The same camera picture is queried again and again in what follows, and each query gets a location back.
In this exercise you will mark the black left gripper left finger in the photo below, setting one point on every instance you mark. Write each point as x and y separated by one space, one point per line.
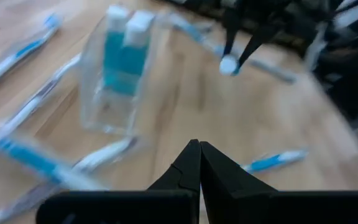
179 186

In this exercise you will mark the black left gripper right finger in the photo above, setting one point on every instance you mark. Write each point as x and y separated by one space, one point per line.
228 193

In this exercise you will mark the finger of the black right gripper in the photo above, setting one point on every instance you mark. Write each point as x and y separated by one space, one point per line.
232 31
255 42

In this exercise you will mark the teal mouthwash bottle white cap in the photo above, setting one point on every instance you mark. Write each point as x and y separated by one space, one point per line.
134 65
113 53
228 65

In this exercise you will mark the blue toothbrush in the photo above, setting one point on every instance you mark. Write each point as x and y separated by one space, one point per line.
194 31
17 53
30 155

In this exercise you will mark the blue white pen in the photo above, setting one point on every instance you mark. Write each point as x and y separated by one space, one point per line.
266 163

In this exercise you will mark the clear acrylic organizer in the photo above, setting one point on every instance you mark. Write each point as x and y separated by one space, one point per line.
104 109

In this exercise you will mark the white toothbrush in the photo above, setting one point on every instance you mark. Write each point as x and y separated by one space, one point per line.
30 105

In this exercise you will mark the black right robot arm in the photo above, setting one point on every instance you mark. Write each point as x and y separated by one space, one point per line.
346 56

